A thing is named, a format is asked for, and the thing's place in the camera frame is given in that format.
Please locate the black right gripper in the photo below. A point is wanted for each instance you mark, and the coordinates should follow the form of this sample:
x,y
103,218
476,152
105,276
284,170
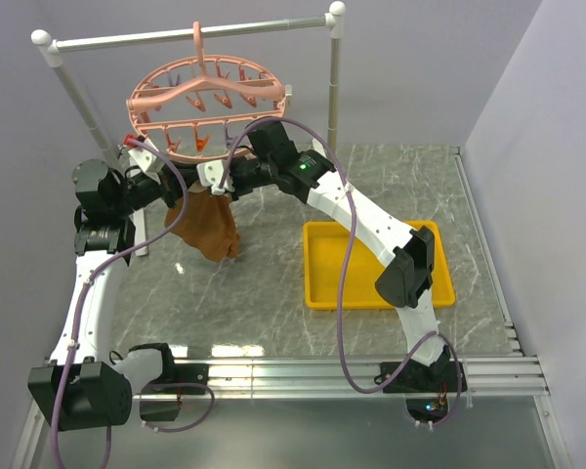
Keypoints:
x,y
238,191

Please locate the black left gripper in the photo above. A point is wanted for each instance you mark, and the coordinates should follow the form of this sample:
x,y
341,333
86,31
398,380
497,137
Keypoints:
x,y
171,187

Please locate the brown underwear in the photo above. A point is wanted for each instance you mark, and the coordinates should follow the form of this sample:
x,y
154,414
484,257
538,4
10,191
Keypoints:
x,y
208,225

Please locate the pink round clip hanger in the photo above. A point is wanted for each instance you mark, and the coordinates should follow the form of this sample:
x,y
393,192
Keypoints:
x,y
210,89

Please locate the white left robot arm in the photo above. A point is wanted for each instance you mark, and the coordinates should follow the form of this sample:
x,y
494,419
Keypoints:
x,y
79,388

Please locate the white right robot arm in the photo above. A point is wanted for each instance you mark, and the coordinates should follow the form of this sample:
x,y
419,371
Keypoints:
x,y
299,162

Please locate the purple clothes peg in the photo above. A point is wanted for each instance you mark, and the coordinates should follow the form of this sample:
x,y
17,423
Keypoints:
x,y
229,139

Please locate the orange clothes peg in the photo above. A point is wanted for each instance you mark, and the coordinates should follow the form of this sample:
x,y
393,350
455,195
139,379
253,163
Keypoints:
x,y
201,136

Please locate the white clothes peg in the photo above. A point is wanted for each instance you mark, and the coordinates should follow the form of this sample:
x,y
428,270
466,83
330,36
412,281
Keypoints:
x,y
288,92

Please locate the yellow plastic tray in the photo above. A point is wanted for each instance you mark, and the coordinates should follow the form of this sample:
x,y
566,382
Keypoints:
x,y
324,246

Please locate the white metal drying rack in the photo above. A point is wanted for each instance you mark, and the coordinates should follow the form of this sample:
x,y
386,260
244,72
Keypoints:
x,y
52,51

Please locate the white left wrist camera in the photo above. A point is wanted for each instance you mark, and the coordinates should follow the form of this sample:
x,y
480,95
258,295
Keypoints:
x,y
143,152

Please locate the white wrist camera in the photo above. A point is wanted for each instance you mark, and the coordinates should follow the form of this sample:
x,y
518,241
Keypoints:
x,y
213,176
143,152

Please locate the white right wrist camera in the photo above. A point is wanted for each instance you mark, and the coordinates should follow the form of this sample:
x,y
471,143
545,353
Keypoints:
x,y
213,176

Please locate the aluminium rail frame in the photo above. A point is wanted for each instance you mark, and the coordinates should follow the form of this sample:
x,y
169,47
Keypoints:
x,y
282,391

